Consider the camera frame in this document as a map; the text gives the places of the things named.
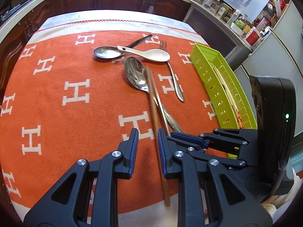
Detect white ceramic bowl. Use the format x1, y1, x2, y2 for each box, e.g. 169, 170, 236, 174
231, 23, 244, 36

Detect white ceramic soup spoon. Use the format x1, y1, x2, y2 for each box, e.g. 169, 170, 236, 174
117, 46, 170, 62

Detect dark metal soup spoon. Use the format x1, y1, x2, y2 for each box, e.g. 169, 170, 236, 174
93, 34, 152, 59

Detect orange white H-pattern cloth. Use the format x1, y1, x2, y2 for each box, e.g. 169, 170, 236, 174
1, 19, 219, 226

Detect bamboo chopstick red end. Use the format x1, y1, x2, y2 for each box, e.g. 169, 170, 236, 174
213, 66, 244, 129

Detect red labelled canister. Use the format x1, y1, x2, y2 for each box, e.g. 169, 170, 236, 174
244, 27, 261, 47

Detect large steel spoon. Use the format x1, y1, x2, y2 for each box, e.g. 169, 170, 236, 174
124, 56, 183, 133

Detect green plastic utensil tray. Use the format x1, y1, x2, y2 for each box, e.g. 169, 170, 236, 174
190, 43, 257, 129

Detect steel fork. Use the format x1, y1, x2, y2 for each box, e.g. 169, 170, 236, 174
160, 40, 185, 102

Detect silver metal cabinet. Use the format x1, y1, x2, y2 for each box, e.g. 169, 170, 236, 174
183, 4, 252, 70

